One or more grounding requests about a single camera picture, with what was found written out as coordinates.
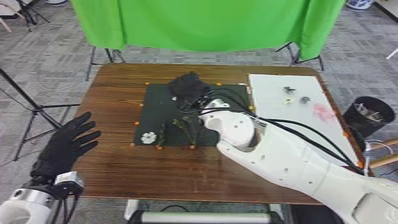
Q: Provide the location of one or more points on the grey flower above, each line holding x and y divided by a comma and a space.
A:
304, 99

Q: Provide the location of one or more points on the black cloth frame leg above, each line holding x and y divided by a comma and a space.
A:
303, 55
95, 61

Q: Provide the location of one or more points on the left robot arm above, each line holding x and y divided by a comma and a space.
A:
29, 203

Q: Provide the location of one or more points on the pink flower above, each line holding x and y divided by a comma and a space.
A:
324, 112

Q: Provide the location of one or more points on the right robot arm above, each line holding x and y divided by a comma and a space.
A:
296, 163

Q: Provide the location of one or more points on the green sprig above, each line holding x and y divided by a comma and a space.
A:
185, 128
162, 133

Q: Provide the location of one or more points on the white sheet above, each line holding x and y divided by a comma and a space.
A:
285, 113

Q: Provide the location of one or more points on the black bin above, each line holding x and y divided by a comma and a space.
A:
367, 116

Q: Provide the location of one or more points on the black tripod stand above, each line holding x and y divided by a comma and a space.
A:
36, 110

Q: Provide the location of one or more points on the blue and white vase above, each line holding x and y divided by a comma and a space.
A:
359, 4

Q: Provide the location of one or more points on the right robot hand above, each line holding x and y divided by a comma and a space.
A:
189, 87

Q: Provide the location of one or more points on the blue flower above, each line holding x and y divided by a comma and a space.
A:
288, 89

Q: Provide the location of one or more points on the dark mat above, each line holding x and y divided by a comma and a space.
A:
155, 110

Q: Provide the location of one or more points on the pale grey bar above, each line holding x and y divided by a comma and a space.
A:
205, 217

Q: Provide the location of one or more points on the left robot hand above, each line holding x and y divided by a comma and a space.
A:
63, 150

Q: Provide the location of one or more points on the small white flower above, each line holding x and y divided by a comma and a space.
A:
288, 101

